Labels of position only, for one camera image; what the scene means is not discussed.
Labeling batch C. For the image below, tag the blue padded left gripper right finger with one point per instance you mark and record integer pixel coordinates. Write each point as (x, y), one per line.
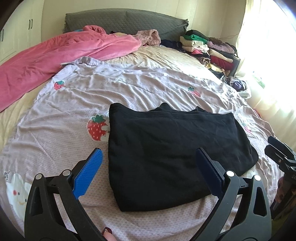
(242, 210)

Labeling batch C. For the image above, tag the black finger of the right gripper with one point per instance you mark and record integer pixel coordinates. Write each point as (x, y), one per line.
(281, 153)

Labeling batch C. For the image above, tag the white sheer curtain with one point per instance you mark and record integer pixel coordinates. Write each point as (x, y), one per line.
(266, 46)

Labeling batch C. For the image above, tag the dark grey quilted headboard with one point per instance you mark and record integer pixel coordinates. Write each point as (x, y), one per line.
(128, 21)

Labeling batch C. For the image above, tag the stack of folded clothes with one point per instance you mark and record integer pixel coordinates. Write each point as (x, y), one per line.
(220, 58)

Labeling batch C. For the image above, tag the pink blanket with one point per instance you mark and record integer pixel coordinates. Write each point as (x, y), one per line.
(32, 67)

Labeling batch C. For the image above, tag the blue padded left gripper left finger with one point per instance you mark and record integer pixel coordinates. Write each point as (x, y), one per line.
(53, 210)

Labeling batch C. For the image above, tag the pink fuzzy garment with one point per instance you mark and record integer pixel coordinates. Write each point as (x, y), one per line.
(148, 37)

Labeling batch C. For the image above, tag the lilac strawberry print bedsheet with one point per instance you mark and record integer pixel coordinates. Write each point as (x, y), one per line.
(51, 135)

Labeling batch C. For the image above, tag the cream mattress cover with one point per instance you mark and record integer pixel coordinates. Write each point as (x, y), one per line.
(150, 57)

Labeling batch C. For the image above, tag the purple crumpled clothes pile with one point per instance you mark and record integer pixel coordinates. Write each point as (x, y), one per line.
(239, 85)

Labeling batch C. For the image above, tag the white wardrobe with handles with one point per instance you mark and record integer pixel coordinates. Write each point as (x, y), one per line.
(22, 30)

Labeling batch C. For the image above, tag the hand with red nails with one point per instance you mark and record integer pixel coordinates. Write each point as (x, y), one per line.
(108, 235)

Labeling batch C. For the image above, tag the dark navy garment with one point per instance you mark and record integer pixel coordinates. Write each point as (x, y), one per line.
(177, 45)

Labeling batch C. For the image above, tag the black garment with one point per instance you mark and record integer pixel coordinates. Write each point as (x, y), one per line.
(152, 154)

